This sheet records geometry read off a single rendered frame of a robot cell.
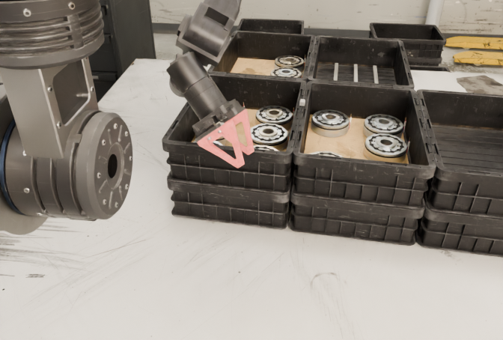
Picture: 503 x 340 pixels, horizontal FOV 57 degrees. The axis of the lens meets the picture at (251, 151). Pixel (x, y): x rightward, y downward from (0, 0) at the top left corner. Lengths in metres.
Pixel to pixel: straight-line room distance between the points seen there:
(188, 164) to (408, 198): 0.50
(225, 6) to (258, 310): 0.59
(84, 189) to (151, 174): 0.79
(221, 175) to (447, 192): 0.50
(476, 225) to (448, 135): 0.33
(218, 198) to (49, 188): 0.59
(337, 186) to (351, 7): 3.53
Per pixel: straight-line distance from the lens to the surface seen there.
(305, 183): 1.05
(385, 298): 1.04
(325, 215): 1.10
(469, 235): 1.15
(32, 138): 0.58
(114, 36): 2.58
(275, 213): 1.10
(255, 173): 1.04
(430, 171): 1.02
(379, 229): 1.13
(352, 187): 1.05
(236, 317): 0.98
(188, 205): 1.16
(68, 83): 0.60
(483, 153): 1.32
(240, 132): 1.27
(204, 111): 0.78
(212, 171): 1.07
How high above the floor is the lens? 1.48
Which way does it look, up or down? 33 degrees down
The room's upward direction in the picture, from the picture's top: straight up
